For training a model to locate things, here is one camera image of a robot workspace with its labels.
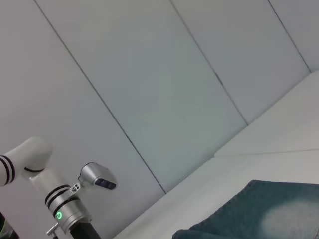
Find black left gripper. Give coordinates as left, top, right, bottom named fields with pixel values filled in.
left=69, top=218, right=102, bottom=239

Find blue denim shorts with print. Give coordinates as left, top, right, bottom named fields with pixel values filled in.
left=171, top=179, right=319, bottom=239

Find black object with yellow stripe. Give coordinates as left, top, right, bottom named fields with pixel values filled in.
left=0, top=211, right=20, bottom=239

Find left arm plug with cable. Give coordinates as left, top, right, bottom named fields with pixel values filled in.
left=46, top=222, right=60, bottom=239

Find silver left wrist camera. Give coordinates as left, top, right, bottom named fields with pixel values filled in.
left=71, top=162, right=117, bottom=194

